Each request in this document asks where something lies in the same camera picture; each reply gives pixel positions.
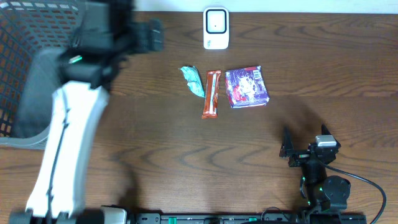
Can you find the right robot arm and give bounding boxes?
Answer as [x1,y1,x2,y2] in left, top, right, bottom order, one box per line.
[279,124,351,223]

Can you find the teal snack packet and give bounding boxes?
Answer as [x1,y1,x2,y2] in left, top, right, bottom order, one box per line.
[180,66,205,98]

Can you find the white barcode scanner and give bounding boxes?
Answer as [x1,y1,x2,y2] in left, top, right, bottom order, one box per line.
[203,7,229,50]

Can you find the dark grey plastic mesh basket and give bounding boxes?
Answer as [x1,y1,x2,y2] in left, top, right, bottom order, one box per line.
[1,0,84,150]

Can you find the orange-red snack bar wrapper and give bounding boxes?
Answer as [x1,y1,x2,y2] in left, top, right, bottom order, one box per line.
[201,70,222,119]

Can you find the purple snack packet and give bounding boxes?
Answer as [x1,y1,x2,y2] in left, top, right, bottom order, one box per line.
[225,65,270,109]

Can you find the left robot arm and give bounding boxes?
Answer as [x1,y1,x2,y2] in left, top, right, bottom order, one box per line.
[9,1,164,223]

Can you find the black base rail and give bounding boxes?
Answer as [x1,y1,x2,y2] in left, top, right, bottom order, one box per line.
[128,212,367,224]

